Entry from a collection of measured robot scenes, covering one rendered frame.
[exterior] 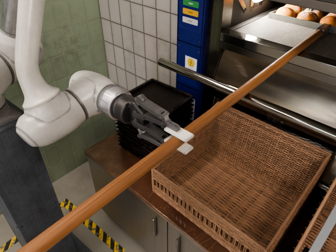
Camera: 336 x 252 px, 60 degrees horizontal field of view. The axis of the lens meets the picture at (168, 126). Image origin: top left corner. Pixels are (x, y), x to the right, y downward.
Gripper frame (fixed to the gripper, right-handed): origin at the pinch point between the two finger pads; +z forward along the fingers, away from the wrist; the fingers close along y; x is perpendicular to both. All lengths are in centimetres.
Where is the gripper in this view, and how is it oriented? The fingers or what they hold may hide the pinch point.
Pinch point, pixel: (178, 138)
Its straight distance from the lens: 69.9
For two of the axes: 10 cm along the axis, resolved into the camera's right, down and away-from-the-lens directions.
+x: -6.7, 4.6, -5.9
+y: 0.0, 7.9, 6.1
